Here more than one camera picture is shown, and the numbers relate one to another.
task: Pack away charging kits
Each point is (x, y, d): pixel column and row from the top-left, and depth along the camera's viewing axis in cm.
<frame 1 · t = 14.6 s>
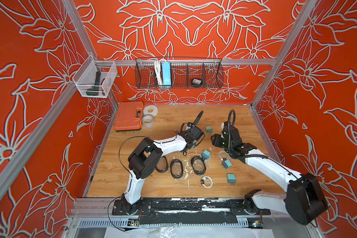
left hand: (188, 138, 95), fingers open
right hand: (211, 137, 85), fingers open
orange plastic tool case: (129, 116, 115), on the table
white tape roll: (150, 109, 120), on the table
clear tape roll: (148, 121, 111), on the table
clear black-rimmed pouch middle: (176, 168, 88), on the table
teal charger front: (231, 178, 83), point 2 cm above the table

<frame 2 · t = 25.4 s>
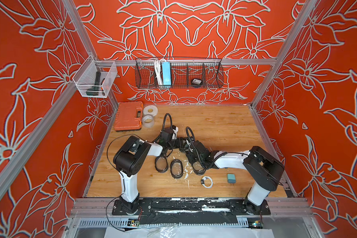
left hand: (185, 141, 96), fingers open
right hand: (185, 153, 91), fingers open
the named things where they were.

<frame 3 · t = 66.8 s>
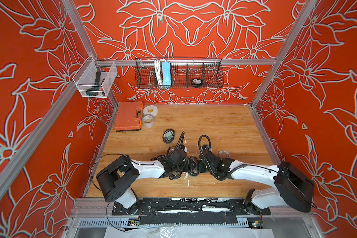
left hand: (194, 165, 84), fingers open
right hand: (194, 165, 84), fingers closed
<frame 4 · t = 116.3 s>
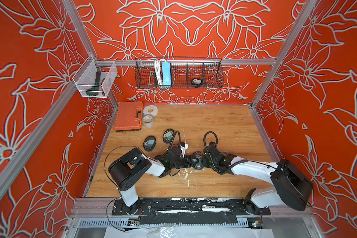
left hand: (197, 161, 85), fingers open
right hand: (199, 161, 87), fingers closed
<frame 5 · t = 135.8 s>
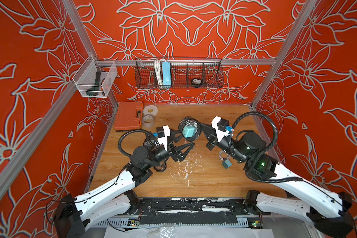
left hand: (189, 137, 56), fingers open
right hand: (197, 123, 55), fingers closed
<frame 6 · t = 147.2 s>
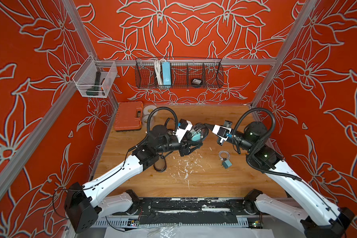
left hand: (199, 140, 63), fingers open
right hand: (204, 122, 59), fingers closed
